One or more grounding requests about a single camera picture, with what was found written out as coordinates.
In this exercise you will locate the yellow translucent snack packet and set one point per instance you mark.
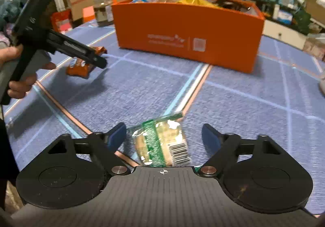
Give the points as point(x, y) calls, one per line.
point(195, 1)

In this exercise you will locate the blue plaid tablecloth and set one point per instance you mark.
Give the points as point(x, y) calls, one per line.
point(152, 84)

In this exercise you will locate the green clear cookie packet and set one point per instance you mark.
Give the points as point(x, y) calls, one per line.
point(162, 140)

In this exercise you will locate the person's left hand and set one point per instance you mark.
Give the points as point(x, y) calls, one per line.
point(21, 87)

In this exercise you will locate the blue tissue box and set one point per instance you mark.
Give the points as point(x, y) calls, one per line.
point(284, 16)

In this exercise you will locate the orange pink box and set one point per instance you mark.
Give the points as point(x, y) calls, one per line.
point(61, 21)

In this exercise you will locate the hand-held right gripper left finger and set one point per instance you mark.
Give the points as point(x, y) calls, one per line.
point(116, 136)

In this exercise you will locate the small orange box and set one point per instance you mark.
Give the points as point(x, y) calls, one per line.
point(88, 13)

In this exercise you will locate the dark green box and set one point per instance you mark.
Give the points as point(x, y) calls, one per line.
point(303, 21)

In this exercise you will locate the glass jar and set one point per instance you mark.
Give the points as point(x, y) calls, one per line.
point(102, 11)

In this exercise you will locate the orange cardboard box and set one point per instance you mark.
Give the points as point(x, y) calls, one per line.
point(177, 28)

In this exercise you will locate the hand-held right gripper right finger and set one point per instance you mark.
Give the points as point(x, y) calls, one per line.
point(210, 136)

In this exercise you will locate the white tv counter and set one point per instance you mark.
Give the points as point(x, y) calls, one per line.
point(281, 34)

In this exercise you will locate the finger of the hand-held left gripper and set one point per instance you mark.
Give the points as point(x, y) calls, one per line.
point(78, 49)

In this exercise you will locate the orange chocolate chip packet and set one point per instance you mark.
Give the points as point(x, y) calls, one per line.
point(78, 70)

